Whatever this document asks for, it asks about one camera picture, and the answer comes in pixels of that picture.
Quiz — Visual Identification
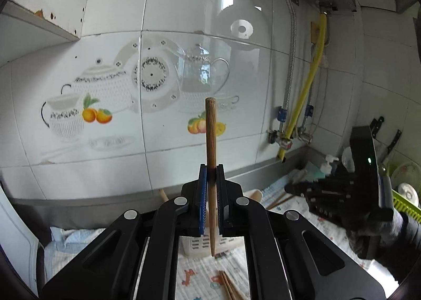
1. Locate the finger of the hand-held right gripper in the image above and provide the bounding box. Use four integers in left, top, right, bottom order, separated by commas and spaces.
304, 195, 354, 224
284, 171, 356, 197

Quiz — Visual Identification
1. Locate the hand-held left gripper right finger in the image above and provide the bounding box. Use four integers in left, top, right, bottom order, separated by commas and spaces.
215, 164, 385, 300

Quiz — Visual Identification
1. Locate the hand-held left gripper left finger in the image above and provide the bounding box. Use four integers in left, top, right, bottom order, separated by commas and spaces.
42, 164, 211, 300

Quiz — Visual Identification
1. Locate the white plastic utensil holder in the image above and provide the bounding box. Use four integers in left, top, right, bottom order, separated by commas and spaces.
180, 233, 245, 258

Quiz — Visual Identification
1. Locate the person's right forearm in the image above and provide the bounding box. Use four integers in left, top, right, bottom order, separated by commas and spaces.
388, 214, 421, 287

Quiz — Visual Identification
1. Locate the person's right hand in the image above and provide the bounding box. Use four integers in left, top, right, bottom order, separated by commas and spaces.
345, 211, 410, 259

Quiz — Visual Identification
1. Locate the teal soap pump bottle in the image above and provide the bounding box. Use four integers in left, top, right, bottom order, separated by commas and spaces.
320, 154, 339, 178

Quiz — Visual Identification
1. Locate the light wooden spoon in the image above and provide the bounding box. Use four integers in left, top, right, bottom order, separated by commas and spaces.
243, 189, 264, 203

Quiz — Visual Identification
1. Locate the white plate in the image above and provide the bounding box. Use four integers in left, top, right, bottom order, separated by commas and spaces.
393, 162, 421, 205

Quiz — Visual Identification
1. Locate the metal water valve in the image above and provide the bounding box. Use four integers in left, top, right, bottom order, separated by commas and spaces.
296, 125, 314, 145

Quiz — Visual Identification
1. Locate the green dish rack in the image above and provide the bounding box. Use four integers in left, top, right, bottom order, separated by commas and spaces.
378, 162, 421, 222

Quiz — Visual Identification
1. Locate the printed cartoon blanket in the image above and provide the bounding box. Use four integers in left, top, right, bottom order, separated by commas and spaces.
44, 171, 395, 300

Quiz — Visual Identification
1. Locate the white cutting board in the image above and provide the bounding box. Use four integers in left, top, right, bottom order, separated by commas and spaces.
0, 185, 45, 291

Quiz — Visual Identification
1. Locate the black handled knife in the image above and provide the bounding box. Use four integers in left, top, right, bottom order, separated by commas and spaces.
368, 116, 385, 137
383, 129, 402, 164

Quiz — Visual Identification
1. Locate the red handled water valve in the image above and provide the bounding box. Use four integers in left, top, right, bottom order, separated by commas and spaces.
267, 128, 294, 152

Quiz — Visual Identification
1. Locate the yellow gas hose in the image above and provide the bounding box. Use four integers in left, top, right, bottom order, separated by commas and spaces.
276, 12, 329, 160

